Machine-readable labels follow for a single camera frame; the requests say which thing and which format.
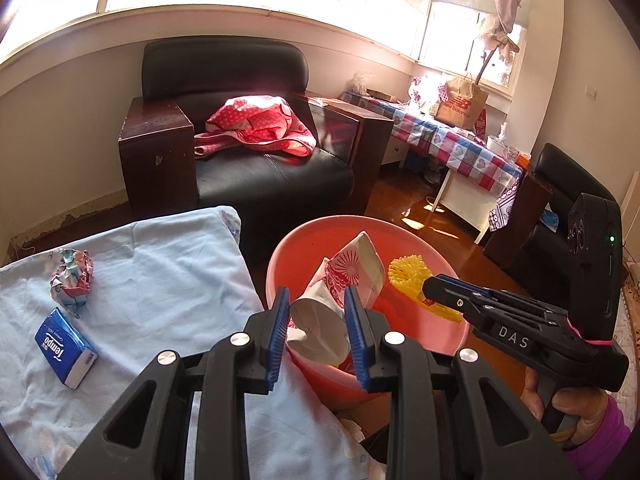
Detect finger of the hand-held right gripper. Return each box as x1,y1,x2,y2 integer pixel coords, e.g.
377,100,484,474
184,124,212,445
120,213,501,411
422,287,566,333
425,273,571,325

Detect black leather armchair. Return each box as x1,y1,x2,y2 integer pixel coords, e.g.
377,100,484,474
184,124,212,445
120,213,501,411
119,39,395,266

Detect pink polka dot cloth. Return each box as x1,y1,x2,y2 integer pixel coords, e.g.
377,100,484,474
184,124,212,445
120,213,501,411
194,95,317,158

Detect light blue cloth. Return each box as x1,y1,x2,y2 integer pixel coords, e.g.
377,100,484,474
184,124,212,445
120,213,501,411
0,205,388,480

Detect draped wooden pole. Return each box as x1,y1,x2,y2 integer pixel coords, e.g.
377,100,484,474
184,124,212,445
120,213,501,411
472,0,521,86

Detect checked tablecloth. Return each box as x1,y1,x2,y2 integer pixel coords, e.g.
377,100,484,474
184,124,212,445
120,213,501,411
340,91,526,231

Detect brown paper bag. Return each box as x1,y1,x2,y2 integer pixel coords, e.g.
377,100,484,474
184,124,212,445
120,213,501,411
435,76,490,130

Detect dark leather armchair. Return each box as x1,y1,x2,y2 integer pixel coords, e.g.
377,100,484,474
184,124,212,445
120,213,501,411
482,143,631,286

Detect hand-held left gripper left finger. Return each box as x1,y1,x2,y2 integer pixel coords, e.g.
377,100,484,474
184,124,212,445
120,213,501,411
57,286,292,480

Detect white drawer cabinet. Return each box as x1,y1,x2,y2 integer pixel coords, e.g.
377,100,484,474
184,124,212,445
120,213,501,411
380,135,416,167

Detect blue storage box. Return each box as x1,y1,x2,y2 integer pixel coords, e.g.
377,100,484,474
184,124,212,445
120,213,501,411
405,150,436,171

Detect person's right forearm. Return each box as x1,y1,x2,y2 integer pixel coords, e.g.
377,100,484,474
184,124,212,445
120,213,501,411
562,392,633,480

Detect person's right hand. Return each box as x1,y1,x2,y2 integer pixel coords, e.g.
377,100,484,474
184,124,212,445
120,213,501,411
521,369,608,445

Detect crumpled paper ball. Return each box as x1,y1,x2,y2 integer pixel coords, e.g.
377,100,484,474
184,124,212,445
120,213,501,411
49,249,96,318

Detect yellow plastic scrubber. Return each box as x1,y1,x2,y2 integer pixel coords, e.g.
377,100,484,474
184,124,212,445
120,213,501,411
388,255,463,323

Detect pink plastic basin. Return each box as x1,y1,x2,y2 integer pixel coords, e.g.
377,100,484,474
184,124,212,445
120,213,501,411
266,215,471,411

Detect blue tissue pack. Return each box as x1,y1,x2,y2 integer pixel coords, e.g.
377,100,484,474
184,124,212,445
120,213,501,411
34,307,99,391

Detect red checked gift bag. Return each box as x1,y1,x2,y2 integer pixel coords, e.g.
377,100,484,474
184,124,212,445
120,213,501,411
409,75,448,116

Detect crushed red print paper cup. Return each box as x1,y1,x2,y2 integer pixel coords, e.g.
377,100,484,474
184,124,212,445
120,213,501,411
290,231,386,366

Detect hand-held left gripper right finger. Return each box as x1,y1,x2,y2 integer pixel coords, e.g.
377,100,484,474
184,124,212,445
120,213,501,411
342,285,581,480

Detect white table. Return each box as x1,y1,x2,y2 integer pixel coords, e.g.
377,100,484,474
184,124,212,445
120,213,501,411
430,167,493,246

